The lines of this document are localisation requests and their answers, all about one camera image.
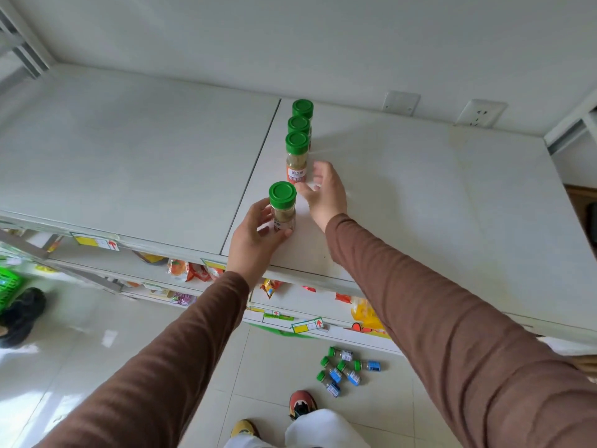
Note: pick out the person's left hand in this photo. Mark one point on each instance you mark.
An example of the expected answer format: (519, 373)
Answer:
(249, 249)

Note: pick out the person's right hand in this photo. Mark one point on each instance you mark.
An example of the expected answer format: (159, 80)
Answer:
(329, 200)

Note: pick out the person's left thumb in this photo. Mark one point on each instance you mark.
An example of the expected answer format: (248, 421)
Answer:
(259, 213)

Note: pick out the person's right thumb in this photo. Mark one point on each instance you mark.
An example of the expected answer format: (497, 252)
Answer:
(305, 192)

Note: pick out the person's right forearm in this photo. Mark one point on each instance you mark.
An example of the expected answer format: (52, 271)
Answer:
(457, 349)

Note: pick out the person's left forearm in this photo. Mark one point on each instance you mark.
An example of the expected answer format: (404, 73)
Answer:
(158, 373)

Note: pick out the green-lid spice jar orange label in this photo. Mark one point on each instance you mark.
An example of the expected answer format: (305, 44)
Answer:
(297, 156)
(302, 108)
(299, 124)

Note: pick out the orange red snack packet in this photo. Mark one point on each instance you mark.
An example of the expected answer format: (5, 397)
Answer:
(269, 287)

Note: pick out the green price tag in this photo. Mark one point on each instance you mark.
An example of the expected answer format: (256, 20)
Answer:
(277, 316)

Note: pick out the pink snack packet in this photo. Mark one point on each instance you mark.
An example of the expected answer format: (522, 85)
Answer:
(183, 299)

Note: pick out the yellow dark snack packet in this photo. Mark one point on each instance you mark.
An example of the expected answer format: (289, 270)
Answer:
(150, 258)

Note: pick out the yellow price tag red arrow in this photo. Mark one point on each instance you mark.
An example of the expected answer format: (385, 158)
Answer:
(308, 325)
(95, 242)

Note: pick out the white metal shelf unit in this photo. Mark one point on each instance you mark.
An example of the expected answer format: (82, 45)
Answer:
(140, 153)

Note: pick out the green-lid spice jar white label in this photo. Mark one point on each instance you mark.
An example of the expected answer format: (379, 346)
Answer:
(341, 354)

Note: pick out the green-lid spice jar blue label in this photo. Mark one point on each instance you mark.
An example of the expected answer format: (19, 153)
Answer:
(328, 384)
(331, 369)
(349, 373)
(367, 365)

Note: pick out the red and black shoe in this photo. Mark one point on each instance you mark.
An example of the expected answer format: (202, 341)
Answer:
(301, 404)

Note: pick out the yellow shoe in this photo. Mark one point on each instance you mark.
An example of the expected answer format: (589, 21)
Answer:
(244, 429)

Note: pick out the white trousers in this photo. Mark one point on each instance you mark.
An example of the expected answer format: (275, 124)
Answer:
(322, 431)

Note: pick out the green plastic basket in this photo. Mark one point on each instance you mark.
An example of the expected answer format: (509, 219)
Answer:
(8, 286)

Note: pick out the brown wooden furniture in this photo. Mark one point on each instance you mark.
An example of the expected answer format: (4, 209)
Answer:
(578, 200)

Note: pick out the white wall switch plate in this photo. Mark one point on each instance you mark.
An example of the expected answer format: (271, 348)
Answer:
(401, 103)

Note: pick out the white wall socket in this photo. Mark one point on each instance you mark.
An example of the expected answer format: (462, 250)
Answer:
(480, 113)

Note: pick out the white shelf frame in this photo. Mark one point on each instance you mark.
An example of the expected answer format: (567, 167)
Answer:
(571, 128)

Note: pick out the grey shelf frame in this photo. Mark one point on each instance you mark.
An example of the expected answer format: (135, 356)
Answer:
(25, 46)

